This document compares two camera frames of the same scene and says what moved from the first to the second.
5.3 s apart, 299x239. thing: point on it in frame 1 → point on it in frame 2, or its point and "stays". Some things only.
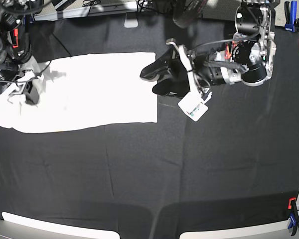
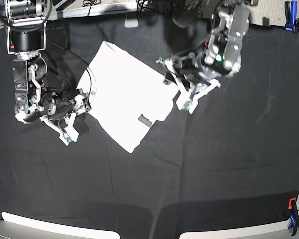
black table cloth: x=238 y=165 stays
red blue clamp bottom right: x=294 y=218 stays
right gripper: x=171 y=74 → x=191 y=66
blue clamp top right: x=292 y=23 stays
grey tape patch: x=131 y=20 stays
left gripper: x=32 y=96 → x=78 y=104
